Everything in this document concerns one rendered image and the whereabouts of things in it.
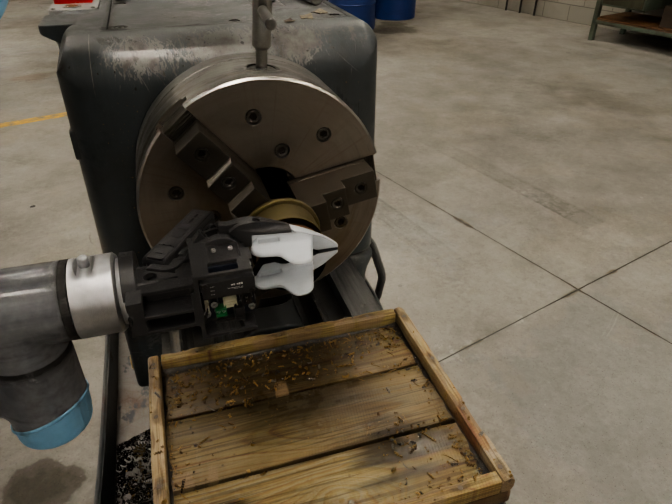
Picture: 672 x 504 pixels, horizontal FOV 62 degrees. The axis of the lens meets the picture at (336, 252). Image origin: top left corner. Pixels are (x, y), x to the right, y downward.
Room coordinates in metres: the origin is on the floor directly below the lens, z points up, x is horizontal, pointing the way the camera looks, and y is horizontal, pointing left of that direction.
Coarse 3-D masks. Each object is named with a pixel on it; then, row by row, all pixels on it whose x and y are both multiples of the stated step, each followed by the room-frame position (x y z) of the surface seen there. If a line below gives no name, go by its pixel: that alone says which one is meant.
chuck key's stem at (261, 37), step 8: (256, 0) 0.68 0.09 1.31; (264, 0) 0.68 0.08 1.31; (256, 8) 0.68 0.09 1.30; (256, 16) 0.68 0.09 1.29; (256, 24) 0.68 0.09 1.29; (256, 32) 0.68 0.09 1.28; (264, 32) 0.68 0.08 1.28; (256, 40) 0.68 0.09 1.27; (264, 40) 0.68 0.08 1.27; (256, 48) 0.68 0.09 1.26; (264, 48) 0.68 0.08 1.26; (256, 56) 0.68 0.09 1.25; (264, 56) 0.68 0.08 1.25; (256, 64) 0.68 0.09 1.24; (264, 64) 0.68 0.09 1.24
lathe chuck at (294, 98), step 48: (192, 96) 0.63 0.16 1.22; (240, 96) 0.63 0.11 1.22; (288, 96) 0.65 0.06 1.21; (336, 96) 0.68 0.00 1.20; (144, 144) 0.63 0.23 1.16; (240, 144) 0.63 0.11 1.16; (288, 144) 0.65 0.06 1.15; (336, 144) 0.67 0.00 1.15; (144, 192) 0.60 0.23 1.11; (192, 192) 0.61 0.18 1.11; (288, 192) 0.70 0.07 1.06; (336, 240) 0.67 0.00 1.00
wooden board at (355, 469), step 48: (288, 336) 0.58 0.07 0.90; (336, 336) 0.60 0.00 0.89; (240, 384) 0.51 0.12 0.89; (288, 384) 0.51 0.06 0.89; (336, 384) 0.51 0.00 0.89; (384, 384) 0.51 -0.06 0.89; (432, 384) 0.51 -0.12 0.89; (240, 432) 0.43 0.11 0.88; (288, 432) 0.43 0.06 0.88; (336, 432) 0.43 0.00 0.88; (384, 432) 0.43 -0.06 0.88; (432, 432) 0.43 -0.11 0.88; (192, 480) 0.37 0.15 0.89; (240, 480) 0.37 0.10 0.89; (288, 480) 0.37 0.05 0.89; (336, 480) 0.37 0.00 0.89; (384, 480) 0.37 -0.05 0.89; (432, 480) 0.37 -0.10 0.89; (480, 480) 0.35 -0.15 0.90
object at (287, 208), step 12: (264, 204) 0.55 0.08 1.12; (276, 204) 0.55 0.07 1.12; (288, 204) 0.55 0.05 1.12; (300, 204) 0.56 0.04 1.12; (264, 216) 0.53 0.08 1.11; (276, 216) 0.53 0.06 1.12; (288, 216) 0.53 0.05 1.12; (300, 216) 0.53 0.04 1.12; (312, 216) 0.56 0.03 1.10; (312, 228) 0.53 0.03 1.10; (324, 264) 0.51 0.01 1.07; (276, 288) 0.49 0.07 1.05
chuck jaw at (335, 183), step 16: (368, 160) 0.68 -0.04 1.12; (288, 176) 0.66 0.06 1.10; (304, 176) 0.65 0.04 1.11; (320, 176) 0.64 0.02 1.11; (336, 176) 0.64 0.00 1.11; (352, 176) 0.63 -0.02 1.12; (368, 176) 0.64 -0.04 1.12; (304, 192) 0.61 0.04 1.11; (320, 192) 0.60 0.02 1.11; (336, 192) 0.60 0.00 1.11; (352, 192) 0.63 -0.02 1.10; (368, 192) 0.64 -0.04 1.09; (320, 208) 0.58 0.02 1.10; (336, 208) 0.60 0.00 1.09; (320, 224) 0.58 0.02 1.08
